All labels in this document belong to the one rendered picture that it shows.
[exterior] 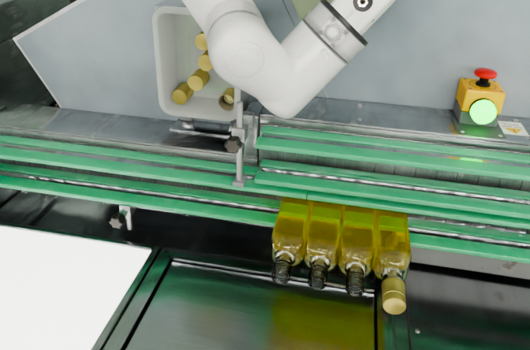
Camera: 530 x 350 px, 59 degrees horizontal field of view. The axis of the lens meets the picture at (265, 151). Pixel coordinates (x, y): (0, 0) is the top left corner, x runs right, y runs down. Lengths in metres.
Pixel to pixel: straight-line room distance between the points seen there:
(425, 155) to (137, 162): 0.56
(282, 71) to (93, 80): 0.71
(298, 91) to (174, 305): 0.50
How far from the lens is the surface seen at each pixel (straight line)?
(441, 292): 1.05
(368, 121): 0.92
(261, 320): 0.88
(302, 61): 0.55
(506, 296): 1.10
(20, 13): 1.70
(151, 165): 0.98
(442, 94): 1.02
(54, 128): 1.14
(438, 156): 0.88
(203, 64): 0.98
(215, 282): 0.94
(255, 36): 0.51
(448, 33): 0.99
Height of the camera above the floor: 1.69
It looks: 60 degrees down
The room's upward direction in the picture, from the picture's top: 158 degrees counter-clockwise
